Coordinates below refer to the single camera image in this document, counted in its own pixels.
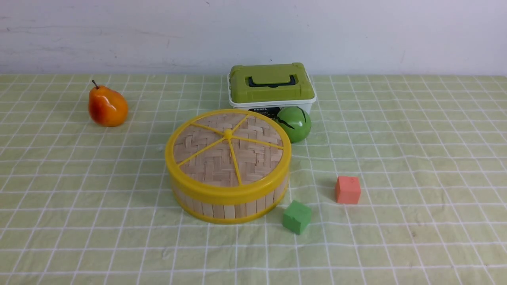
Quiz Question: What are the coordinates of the yellow woven bamboo steamer lid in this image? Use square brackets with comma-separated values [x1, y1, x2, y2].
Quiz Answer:
[165, 109, 292, 205]

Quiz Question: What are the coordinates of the bamboo steamer base yellow rim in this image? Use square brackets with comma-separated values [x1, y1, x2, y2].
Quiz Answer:
[170, 174, 290, 225]

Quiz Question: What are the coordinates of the green plastic apple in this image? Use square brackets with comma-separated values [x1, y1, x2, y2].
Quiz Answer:
[274, 106, 312, 144]

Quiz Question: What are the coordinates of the green lidded plastic storage box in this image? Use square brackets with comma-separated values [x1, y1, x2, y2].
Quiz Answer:
[227, 63, 317, 118]

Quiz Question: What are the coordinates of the green foam cube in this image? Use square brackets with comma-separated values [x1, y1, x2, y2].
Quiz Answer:
[282, 200, 312, 235]

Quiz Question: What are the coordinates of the orange foam cube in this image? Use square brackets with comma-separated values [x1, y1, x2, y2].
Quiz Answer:
[335, 176, 362, 205]

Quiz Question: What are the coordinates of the orange plastic pear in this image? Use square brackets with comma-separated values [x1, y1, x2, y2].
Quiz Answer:
[88, 80, 129, 127]

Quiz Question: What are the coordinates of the green checkered tablecloth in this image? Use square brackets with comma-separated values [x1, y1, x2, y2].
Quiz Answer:
[0, 74, 507, 285]

